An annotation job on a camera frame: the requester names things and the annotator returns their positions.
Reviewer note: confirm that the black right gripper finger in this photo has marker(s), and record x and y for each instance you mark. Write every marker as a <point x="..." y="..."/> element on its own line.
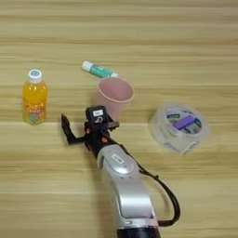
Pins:
<point x="113" y="125"/>
<point x="68" y="131"/>

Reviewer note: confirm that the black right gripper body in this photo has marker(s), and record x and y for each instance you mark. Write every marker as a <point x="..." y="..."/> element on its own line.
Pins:
<point x="97" y="139"/>

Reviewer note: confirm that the pink plastic cup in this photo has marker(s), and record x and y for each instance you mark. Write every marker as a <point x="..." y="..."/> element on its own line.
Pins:
<point x="114" y="93"/>

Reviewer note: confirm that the orange juice bottle white cap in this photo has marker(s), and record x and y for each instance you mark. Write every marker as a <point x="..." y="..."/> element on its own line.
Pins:
<point x="34" y="99"/>

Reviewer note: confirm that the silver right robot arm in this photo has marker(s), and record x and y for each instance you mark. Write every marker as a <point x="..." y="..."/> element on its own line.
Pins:
<point x="130" y="189"/>

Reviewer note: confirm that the small black box white label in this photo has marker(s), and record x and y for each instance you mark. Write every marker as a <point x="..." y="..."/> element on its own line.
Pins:
<point x="97" y="114"/>

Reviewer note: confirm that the teal white glue stick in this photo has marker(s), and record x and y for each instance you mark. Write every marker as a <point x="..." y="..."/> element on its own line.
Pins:
<point x="97" y="69"/>

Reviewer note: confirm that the small purple block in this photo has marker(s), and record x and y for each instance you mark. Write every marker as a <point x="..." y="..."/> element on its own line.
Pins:
<point x="183" y="122"/>

